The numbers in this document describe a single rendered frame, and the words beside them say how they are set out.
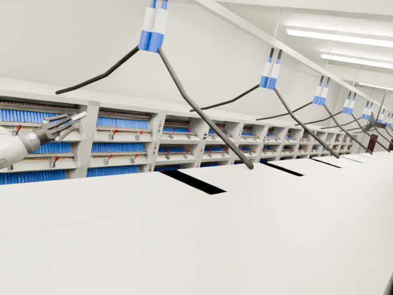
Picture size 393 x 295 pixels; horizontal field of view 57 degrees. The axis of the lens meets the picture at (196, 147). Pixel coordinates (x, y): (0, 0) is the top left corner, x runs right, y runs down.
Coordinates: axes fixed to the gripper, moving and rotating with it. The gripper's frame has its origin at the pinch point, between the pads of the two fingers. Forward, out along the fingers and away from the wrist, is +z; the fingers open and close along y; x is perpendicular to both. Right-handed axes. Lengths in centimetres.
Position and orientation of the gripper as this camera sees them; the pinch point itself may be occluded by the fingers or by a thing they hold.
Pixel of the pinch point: (79, 117)
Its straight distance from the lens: 170.5
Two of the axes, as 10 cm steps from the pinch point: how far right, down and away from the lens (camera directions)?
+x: -3.5, 3.3, 8.8
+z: 7.4, -4.8, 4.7
